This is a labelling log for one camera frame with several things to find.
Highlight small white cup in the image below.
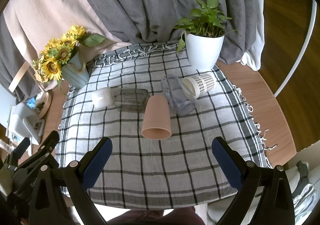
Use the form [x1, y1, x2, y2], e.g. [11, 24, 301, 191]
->
[91, 87, 114, 109]

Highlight pink plastic cup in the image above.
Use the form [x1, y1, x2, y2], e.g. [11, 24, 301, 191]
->
[141, 95, 171, 140]

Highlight houndstooth pattern paper cup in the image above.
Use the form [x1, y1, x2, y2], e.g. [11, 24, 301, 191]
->
[182, 72, 216, 98]

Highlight black left gripper clamp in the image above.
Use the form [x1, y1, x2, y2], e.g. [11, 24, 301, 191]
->
[1, 130, 74, 224]

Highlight white grey desk clutter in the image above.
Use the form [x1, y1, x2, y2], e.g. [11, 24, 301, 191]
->
[7, 103, 45, 145]

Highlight person dark red trousers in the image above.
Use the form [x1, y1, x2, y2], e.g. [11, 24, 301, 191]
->
[107, 207, 204, 224]

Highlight wooden round stand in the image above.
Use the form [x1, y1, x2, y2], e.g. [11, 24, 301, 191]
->
[34, 92, 52, 119]

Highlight dark clear glass container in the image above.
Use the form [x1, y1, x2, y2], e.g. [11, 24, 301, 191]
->
[114, 88, 150, 113]

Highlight blue grey ribbed vase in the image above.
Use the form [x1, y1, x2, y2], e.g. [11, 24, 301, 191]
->
[61, 52, 89, 89]

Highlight black white checkered tablecloth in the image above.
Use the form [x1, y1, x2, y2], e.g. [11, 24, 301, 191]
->
[56, 43, 270, 209]

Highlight clear blue glass mug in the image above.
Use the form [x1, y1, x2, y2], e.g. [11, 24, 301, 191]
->
[161, 74, 196, 116]

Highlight yellow artificial sunflowers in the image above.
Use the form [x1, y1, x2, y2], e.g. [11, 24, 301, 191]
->
[31, 26, 106, 85]

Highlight white ribbed plant pot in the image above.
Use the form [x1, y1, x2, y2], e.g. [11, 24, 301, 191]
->
[185, 34, 225, 71]

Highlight beige curtain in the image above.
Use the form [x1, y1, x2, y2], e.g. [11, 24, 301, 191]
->
[1, 0, 129, 87]

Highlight grey curtain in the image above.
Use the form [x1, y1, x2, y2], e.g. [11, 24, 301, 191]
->
[0, 0, 265, 103]

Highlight green pothos plant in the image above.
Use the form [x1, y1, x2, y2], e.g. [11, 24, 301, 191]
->
[174, 0, 238, 53]

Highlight white curved floor lamp pole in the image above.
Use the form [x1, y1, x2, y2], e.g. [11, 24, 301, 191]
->
[273, 0, 317, 98]

